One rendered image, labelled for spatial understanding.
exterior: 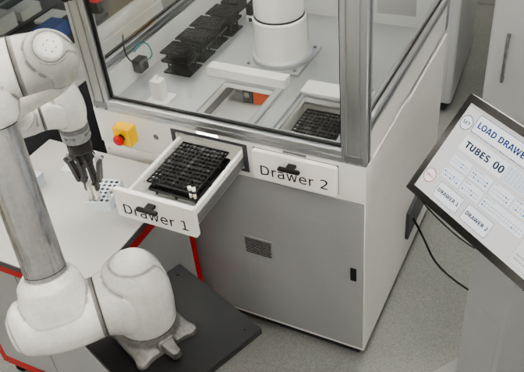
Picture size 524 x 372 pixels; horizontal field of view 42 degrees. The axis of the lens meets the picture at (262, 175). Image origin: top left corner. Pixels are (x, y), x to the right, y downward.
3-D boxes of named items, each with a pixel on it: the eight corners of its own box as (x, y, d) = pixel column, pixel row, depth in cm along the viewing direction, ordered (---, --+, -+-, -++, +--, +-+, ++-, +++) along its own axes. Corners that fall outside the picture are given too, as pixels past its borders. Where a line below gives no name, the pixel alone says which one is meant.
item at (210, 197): (195, 229, 203) (192, 214, 199) (125, 209, 213) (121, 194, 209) (255, 154, 230) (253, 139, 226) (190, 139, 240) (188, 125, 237)
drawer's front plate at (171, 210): (197, 238, 202) (192, 210, 195) (118, 214, 214) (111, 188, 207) (200, 234, 203) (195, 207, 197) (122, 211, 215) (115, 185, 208)
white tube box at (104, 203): (111, 211, 224) (108, 203, 222) (87, 210, 226) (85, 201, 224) (124, 187, 234) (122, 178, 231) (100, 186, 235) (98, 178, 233)
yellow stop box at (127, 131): (131, 149, 238) (126, 132, 233) (114, 144, 240) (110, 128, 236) (139, 140, 241) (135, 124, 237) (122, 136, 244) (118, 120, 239)
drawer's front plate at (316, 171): (336, 196, 212) (335, 169, 205) (253, 176, 223) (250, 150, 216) (338, 193, 213) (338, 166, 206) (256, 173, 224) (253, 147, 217)
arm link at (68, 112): (86, 110, 211) (44, 122, 207) (73, 66, 201) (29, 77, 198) (93, 128, 203) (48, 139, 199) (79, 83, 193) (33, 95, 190)
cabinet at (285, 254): (366, 363, 259) (369, 206, 210) (143, 288, 300) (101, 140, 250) (433, 208, 324) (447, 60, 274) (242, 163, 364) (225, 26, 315)
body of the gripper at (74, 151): (59, 146, 207) (67, 169, 213) (85, 147, 205) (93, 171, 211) (69, 131, 213) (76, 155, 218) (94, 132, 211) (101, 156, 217)
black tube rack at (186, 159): (197, 208, 210) (194, 193, 206) (150, 196, 217) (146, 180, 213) (231, 167, 225) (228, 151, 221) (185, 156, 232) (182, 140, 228)
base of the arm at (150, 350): (150, 381, 168) (145, 367, 165) (104, 331, 182) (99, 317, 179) (207, 339, 177) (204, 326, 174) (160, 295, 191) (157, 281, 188)
